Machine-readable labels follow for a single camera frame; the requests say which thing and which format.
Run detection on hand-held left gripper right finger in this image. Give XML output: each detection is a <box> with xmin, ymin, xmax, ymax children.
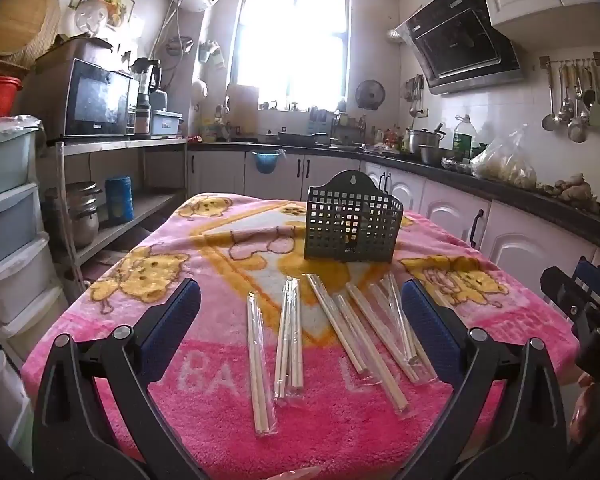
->
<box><xmin>390</xmin><ymin>278</ymin><xmax>569</xmax><ymax>480</ymax></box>

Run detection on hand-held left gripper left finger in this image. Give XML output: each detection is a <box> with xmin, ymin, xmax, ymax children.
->
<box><xmin>31</xmin><ymin>277</ymin><xmax>216</xmax><ymax>480</ymax></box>

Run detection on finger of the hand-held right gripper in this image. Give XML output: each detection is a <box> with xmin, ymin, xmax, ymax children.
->
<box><xmin>572</xmin><ymin>256</ymin><xmax>600</xmax><ymax>313</ymax></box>
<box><xmin>540</xmin><ymin>265</ymin><xmax>588</xmax><ymax>321</ymax></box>

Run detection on row of chopstick pairs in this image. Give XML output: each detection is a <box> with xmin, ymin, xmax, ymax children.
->
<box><xmin>246</xmin><ymin>272</ymin><xmax>438</xmax><ymax>437</ymax></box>

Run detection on black plastic utensil basket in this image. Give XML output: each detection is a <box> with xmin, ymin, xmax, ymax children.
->
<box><xmin>304</xmin><ymin>170</ymin><xmax>405</xmax><ymax>263</ymax></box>

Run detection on person's right hand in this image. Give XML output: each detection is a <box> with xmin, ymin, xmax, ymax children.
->
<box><xmin>567</xmin><ymin>374</ymin><xmax>600</xmax><ymax>446</ymax></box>

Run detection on ginger roots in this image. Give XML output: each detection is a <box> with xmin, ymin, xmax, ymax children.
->
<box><xmin>537</xmin><ymin>172</ymin><xmax>597</xmax><ymax>207</ymax></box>

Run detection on pink printed blanket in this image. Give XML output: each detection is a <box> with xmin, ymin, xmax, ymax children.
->
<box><xmin>22</xmin><ymin>192</ymin><xmax>581</xmax><ymax>480</ymax></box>

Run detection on black kitchen countertop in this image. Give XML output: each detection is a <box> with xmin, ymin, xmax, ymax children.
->
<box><xmin>187</xmin><ymin>137</ymin><xmax>600</xmax><ymax>251</ymax></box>

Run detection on white lower cabinets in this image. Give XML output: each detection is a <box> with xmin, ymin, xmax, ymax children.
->
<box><xmin>187</xmin><ymin>150</ymin><xmax>600</xmax><ymax>286</ymax></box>

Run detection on blue canister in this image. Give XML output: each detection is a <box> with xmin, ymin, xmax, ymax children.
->
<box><xmin>105</xmin><ymin>176</ymin><xmax>135</xmax><ymax>224</ymax></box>

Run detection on clear plastic food bag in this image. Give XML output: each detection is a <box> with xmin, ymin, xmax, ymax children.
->
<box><xmin>470</xmin><ymin>127</ymin><xmax>538</xmax><ymax>191</ymax></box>

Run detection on stacked steel pots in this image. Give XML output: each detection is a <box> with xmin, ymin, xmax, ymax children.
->
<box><xmin>45</xmin><ymin>181</ymin><xmax>102</xmax><ymax>248</ymax></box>

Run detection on steel skimmer spoon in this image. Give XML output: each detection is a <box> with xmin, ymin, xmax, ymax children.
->
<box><xmin>567</xmin><ymin>67</ymin><xmax>588</xmax><ymax>144</ymax></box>

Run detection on foil covered dish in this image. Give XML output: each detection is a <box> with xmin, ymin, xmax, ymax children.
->
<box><xmin>441</xmin><ymin>156</ymin><xmax>473</xmax><ymax>174</ymax></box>

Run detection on steel ladle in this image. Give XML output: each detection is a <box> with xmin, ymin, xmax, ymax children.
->
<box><xmin>541</xmin><ymin>66</ymin><xmax>561</xmax><ymax>132</ymax></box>

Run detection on pale spatula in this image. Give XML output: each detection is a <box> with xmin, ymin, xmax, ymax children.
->
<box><xmin>587</xmin><ymin>65</ymin><xmax>600</xmax><ymax>128</ymax></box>

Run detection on large cooking oil bottle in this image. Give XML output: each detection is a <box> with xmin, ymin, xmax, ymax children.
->
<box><xmin>452</xmin><ymin>114</ymin><xmax>481</xmax><ymax>161</ymax></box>

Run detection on steel mixing bowl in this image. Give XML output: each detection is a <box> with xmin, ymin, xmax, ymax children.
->
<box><xmin>419</xmin><ymin>144</ymin><xmax>456</xmax><ymax>166</ymax></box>

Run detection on metal shelf rack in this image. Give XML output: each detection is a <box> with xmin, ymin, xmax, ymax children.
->
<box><xmin>55</xmin><ymin>137</ymin><xmax>188</xmax><ymax>286</ymax></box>

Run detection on blue hanging bin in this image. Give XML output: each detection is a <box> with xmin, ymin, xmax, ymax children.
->
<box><xmin>251</xmin><ymin>149</ymin><xmax>287</xmax><ymax>175</ymax></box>

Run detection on steel pot with lid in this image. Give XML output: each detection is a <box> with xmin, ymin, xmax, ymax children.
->
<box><xmin>405</xmin><ymin>125</ymin><xmax>446</xmax><ymax>156</ymax></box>

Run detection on grey plastic storage box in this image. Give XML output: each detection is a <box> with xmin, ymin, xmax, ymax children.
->
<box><xmin>150</xmin><ymin>109</ymin><xmax>184</xmax><ymax>137</ymax></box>

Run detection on plastic drawer unit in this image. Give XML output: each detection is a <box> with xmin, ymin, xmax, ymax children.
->
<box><xmin>0</xmin><ymin>116</ymin><xmax>68</xmax><ymax>358</ymax></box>

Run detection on black microwave oven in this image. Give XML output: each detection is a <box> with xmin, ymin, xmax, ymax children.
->
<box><xmin>62</xmin><ymin>58</ymin><xmax>140</xmax><ymax>138</ymax></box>

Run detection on black blender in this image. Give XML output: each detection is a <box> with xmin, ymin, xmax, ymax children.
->
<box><xmin>132</xmin><ymin>57</ymin><xmax>162</xmax><ymax>136</ymax></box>

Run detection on black range hood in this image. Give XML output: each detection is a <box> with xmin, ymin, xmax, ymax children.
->
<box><xmin>405</xmin><ymin>0</ymin><xmax>526</xmax><ymax>96</ymax></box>

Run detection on brown cardboard box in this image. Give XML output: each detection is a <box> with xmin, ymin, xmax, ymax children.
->
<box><xmin>35</xmin><ymin>37</ymin><xmax>115</xmax><ymax>76</ymax></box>

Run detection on kitchen window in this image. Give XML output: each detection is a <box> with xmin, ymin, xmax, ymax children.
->
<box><xmin>229</xmin><ymin>0</ymin><xmax>353</xmax><ymax>111</ymax></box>

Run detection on clear plastic dome cover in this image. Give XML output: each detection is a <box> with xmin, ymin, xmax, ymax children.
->
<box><xmin>74</xmin><ymin>0</ymin><xmax>116</xmax><ymax>38</ymax></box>

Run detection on round bamboo tray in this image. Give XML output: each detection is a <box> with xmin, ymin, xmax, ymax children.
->
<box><xmin>0</xmin><ymin>0</ymin><xmax>61</xmax><ymax>68</ymax></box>

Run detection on wall utensil rail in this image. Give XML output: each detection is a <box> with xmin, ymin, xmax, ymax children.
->
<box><xmin>539</xmin><ymin>52</ymin><xmax>600</xmax><ymax>68</ymax></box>

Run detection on round black wall fan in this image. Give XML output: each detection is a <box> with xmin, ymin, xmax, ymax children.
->
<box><xmin>355</xmin><ymin>79</ymin><xmax>386</xmax><ymax>110</ymax></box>

